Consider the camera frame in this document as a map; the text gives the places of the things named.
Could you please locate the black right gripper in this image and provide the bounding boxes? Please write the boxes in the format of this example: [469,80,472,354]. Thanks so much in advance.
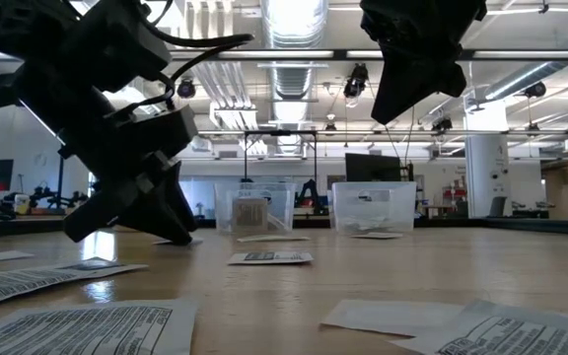
[360,0,488,125]

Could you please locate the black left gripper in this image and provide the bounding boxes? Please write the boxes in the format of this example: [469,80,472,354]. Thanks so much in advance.
[0,63,200,247]

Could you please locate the white bandage wrapper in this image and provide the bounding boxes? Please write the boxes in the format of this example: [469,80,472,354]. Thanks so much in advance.
[347,216,406,233]

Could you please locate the black background robot arms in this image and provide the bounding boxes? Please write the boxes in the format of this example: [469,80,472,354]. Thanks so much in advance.
[12,181,91,217]

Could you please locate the black monitor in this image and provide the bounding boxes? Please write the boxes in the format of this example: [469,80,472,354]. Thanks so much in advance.
[345,152,402,182]

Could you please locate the white round column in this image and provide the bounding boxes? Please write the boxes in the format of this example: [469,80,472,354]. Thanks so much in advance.
[463,101,512,219]

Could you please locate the grey round ceiling pipe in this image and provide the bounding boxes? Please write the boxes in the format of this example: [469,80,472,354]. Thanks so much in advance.
[483,24,568,103]

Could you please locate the clear plastic bin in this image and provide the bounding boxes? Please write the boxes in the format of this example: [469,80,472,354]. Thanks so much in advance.
[330,180,417,235]
[213,180,298,234]

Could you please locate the grey office chair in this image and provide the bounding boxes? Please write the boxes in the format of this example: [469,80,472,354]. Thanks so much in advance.
[488,195,508,218]

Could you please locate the plain white packet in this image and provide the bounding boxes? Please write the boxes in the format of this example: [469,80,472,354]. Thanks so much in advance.
[320,300,465,338]

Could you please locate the black ceiling camera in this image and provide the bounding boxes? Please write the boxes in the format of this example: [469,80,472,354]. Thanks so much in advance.
[523,81,547,99]
[431,115,454,134]
[176,78,197,100]

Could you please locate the black overhead camera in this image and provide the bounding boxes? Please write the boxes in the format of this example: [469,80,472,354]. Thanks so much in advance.
[342,62,370,100]

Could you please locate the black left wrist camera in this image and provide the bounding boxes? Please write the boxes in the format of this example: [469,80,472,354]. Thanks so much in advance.
[110,106,200,160]

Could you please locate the silver ceiling air duct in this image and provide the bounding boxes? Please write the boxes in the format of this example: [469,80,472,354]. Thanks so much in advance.
[261,0,329,159]

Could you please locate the black background station frame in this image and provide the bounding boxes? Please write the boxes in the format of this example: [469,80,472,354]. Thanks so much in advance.
[242,129,320,183]

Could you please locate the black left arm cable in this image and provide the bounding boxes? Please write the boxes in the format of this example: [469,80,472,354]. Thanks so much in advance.
[135,0,255,112]

